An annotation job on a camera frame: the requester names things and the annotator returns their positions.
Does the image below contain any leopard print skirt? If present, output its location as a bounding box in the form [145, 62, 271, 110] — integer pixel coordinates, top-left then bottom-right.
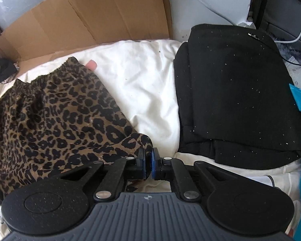
[0, 57, 153, 199]

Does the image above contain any black clothes pile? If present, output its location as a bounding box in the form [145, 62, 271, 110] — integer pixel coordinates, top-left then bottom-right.
[0, 58, 20, 84]

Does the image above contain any folded black garment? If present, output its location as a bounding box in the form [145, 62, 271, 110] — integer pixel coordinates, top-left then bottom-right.
[173, 24, 301, 170]

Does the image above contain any cream bear print bedsheet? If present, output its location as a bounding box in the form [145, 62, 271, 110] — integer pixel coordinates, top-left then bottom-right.
[0, 40, 294, 240]

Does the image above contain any brown cardboard sheet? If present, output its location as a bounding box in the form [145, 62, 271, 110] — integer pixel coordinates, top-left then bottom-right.
[0, 0, 172, 71]

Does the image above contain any grey storage box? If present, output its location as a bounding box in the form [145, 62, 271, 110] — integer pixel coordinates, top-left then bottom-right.
[260, 0, 301, 52]

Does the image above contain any white cable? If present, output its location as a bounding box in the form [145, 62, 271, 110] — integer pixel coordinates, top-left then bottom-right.
[273, 13, 301, 45]

